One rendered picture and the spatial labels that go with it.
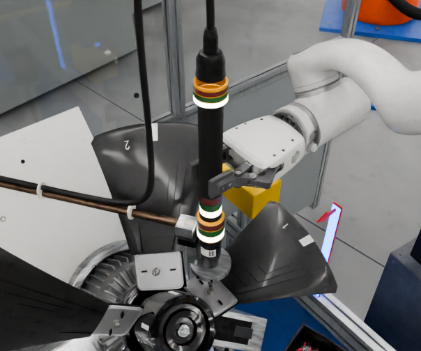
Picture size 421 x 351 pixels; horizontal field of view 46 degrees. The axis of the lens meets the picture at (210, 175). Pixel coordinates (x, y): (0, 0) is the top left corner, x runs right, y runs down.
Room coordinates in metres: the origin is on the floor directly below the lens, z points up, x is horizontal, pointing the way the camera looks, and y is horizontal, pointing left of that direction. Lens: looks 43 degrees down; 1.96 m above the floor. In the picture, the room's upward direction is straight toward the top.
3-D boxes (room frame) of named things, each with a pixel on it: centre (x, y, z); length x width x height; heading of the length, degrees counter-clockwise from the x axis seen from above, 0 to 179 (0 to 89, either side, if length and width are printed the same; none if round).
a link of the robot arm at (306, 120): (0.63, -0.13, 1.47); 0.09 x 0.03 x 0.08; 39
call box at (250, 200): (0.98, -0.10, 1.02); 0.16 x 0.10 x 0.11; 39
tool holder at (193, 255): (0.53, 0.01, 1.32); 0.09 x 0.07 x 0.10; 74
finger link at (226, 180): (0.51, -0.03, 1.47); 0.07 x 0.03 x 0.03; 129
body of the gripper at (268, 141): (0.59, -0.08, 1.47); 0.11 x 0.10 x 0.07; 129
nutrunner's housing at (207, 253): (0.53, 0.00, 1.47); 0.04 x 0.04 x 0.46
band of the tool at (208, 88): (0.52, 0.00, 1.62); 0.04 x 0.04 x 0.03
